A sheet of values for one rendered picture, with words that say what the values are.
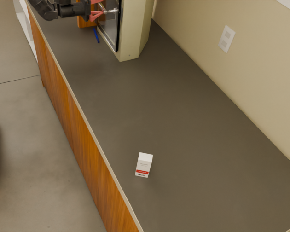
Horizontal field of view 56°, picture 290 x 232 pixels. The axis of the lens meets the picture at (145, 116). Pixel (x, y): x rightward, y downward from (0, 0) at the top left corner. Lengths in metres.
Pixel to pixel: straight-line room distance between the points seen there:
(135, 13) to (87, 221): 1.32
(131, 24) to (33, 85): 1.60
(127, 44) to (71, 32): 0.39
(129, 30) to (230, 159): 0.76
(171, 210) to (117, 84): 0.66
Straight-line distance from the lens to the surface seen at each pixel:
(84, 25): 1.73
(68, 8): 1.32
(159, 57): 1.55
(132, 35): 1.41
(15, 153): 2.29
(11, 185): 2.15
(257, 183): 1.16
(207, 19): 1.50
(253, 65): 1.32
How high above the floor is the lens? 1.83
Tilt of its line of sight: 48 degrees down
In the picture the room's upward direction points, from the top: 11 degrees clockwise
